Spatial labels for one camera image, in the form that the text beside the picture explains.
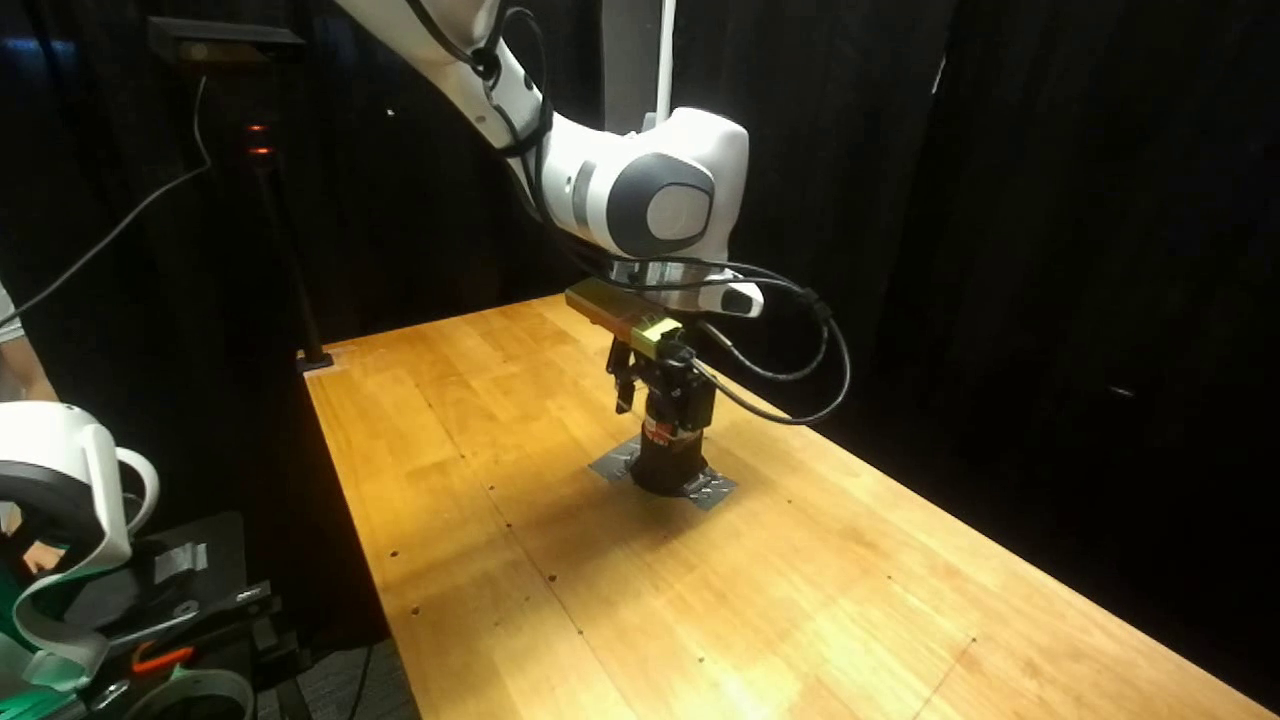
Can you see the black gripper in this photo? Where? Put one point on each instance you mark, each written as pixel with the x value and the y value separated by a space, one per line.
pixel 650 350

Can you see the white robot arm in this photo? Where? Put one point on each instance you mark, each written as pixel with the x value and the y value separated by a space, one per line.
pixel 662 197

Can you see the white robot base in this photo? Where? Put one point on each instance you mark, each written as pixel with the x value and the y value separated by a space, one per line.
pixel 78 492

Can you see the brown coffee cup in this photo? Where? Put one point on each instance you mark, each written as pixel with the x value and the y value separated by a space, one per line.
pixel 668 457

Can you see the grey tape patch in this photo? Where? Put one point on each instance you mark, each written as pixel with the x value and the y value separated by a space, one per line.
pixel 707 492

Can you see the white vertical pole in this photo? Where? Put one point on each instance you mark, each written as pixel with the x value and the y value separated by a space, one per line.
pixel 665 48

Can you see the black tripod stand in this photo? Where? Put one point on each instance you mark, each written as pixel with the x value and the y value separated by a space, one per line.
pixel 249 61

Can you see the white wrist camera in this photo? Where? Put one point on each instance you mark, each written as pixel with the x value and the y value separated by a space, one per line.
pixel 689 284

